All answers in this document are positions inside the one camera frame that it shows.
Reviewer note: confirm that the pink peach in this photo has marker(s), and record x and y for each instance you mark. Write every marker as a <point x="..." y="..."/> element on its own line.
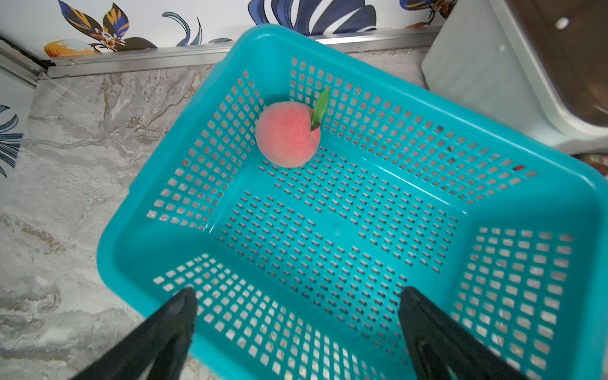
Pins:
<point x="288" y="133"/>

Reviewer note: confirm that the teal plastic basket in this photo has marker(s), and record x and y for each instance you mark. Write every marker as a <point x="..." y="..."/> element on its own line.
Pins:
<point x="298" y="271"/>

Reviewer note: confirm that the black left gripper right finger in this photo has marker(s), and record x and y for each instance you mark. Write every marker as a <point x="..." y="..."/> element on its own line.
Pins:
<point x="439" y="348"/>

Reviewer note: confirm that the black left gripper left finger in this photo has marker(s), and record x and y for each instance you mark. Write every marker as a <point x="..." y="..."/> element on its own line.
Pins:
<point x="158" y="347"/>

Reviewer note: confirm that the brown lidded storage box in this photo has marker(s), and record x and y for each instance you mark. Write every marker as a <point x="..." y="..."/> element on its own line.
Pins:
<point x="482" y="60"/>

